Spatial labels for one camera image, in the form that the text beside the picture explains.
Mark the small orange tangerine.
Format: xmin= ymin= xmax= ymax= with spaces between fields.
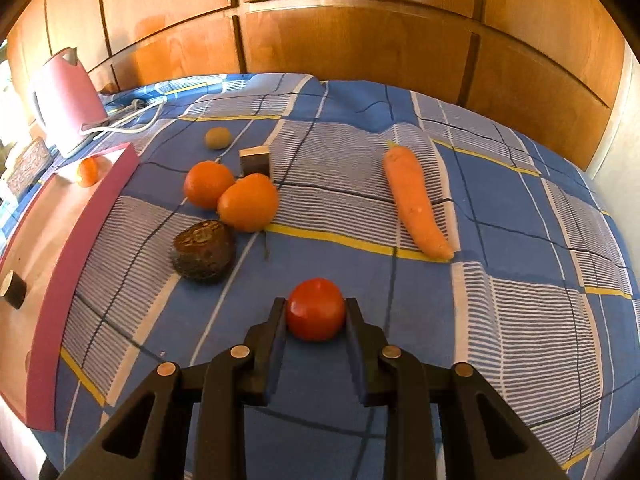
xmin=76 ymin=156 xmax=108 ymax=188

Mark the pink electric kettle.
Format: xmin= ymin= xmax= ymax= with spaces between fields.
xmin=31 ymin=47 xmax=110 ymax=157

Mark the orange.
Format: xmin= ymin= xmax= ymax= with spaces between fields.
xmin=183 ymin=160 xmax=236 ymax=210
xmin=217 ymin=173 xmax=280 ymax=234

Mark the patterned tissue box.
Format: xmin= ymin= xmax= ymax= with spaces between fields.
xmin=5 ymin=136 xmax=53 ymax=198

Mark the wooden panelled headboard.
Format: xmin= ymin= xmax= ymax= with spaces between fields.
xmin=0 ymin=0 xmax=637 ymax=172

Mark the blue plaid bedsheet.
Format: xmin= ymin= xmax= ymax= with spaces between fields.
xmin=0 ymin=72 xmax=640 ymax=480

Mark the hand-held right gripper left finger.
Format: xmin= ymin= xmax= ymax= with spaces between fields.
xmin=59 ymin=297 xmax=288 ymax=480

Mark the white kettle power cable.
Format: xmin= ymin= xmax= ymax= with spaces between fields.
xmin=80 ymin=99 xmax=167 ymax=137

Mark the pink shallow box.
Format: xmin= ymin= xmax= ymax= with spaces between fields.
xmin=0 ymin=142 xmax=141 ymax=432

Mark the dark brown round cake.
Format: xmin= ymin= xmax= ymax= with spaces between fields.
xmin=170 ymin=220 xmax=237 ymax=285

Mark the small brown-green kiwi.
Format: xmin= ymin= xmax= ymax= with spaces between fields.
xmin=204 ymin=127 xmax=232 ymax=151

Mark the red tomato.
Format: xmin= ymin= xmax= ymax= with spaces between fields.
xmin=286 ymin=278 xmax=348 ymax=343

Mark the orange carrot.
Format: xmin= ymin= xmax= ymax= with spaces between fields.
xmin=383 ymin=146 xmax=456 ymax=262

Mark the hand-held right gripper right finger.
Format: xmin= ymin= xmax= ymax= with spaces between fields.
xmin=346 ymin=297 xmax=571 ymax=480

